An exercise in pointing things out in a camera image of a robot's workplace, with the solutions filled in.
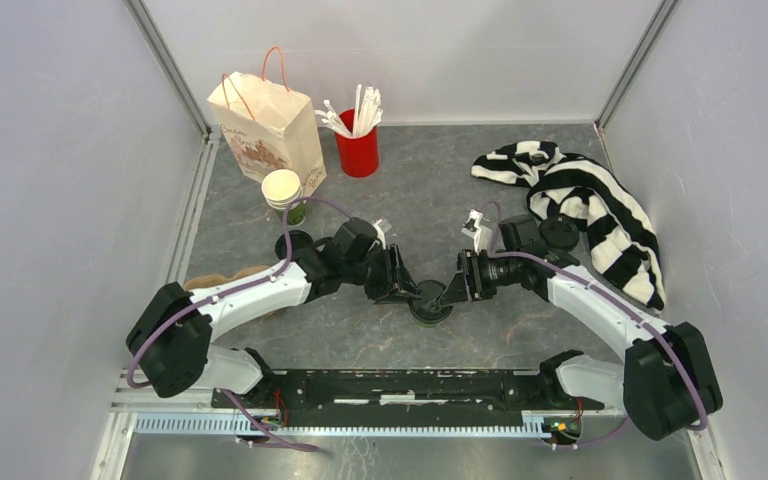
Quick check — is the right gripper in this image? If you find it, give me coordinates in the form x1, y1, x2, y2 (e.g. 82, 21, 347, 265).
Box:
438, 248, 521, 306

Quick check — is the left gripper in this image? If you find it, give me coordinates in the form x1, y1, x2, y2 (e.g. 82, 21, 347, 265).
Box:
342, 244, 423, 305

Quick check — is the black plastic cup lid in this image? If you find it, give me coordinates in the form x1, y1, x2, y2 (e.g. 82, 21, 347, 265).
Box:
538, 217, 582, 252

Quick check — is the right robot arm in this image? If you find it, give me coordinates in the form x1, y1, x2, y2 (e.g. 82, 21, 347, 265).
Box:
410, 211, 723, 440

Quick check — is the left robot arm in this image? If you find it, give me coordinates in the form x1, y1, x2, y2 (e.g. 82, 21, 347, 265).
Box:
125, 217, 421, 408

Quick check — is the brown paper takeout bag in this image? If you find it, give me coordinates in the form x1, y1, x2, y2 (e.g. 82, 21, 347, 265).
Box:
207, 60, 327, 196

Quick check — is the red cup holder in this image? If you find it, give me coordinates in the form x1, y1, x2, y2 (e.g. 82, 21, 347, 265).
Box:
335, 127, 379, 178

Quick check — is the stack of paper cups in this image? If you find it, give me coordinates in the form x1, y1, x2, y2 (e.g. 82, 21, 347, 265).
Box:
261, 169, 306, 226

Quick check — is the black white striped cloth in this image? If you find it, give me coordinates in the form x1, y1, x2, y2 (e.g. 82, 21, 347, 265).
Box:
470, 140, 667, 311

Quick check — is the white wrapped straws bundle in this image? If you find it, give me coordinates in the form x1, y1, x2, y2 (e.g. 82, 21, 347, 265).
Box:
314, 84, 383, 139

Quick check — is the cardboard cup carrier tray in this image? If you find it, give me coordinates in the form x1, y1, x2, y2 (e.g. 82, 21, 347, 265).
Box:
183, 264, 273, 293

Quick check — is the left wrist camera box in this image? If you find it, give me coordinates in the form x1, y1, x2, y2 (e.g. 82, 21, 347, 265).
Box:
372, 218, 392, 249

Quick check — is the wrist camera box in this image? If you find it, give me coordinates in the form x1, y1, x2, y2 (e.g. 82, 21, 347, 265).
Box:
372, 218, 392, 249
461, 209, 493, 252

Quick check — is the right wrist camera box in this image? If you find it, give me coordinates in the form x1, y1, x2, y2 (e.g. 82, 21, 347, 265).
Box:
461, 209, 493, 252

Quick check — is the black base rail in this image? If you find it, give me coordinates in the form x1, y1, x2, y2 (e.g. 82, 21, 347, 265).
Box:
241, 369, 604, 428

